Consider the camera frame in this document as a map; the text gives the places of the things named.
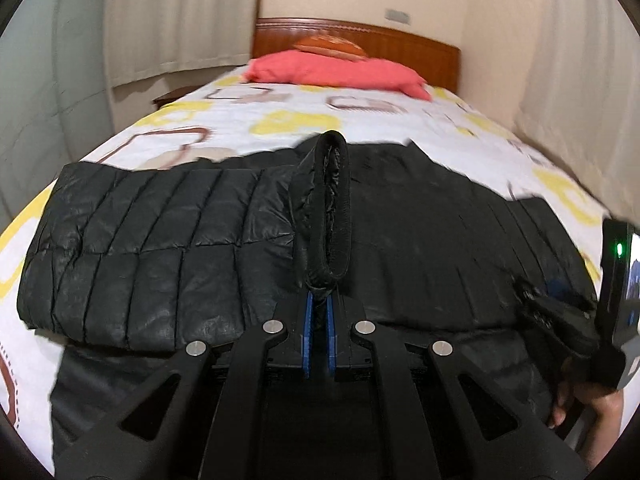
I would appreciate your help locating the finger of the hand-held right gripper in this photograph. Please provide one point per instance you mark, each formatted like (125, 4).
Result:
(555, 320)

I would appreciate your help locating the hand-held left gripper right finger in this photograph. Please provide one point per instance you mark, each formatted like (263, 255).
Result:
(331, 330)

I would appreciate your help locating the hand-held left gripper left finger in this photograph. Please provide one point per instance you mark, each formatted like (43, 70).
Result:
(308, 327)

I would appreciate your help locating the black puffer jacket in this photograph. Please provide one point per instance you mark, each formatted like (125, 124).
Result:
(175, 240)

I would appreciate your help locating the person's right hand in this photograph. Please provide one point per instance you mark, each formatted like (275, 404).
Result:
(595, 410)

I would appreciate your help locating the cream striped curtain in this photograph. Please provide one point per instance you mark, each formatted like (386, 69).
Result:
(585, 85)

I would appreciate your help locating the patterned white yellow bedsheet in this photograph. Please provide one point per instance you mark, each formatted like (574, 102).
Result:
(300, 105)

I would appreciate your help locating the pink pillow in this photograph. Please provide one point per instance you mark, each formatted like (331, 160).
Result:
(340, 72)

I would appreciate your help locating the wooden nightstand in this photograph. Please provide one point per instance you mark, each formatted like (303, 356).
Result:
(170, 96)

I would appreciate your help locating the orange patterned cushion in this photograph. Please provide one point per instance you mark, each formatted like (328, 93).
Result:
(330, 46)

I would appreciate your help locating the wooden headboard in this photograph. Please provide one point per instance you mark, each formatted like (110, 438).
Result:
(415, 47)

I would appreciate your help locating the beige window curtain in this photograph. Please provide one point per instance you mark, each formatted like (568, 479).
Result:
(180, 15)

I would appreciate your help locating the grey wall switch plate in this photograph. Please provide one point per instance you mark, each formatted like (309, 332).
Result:
(398, 16)

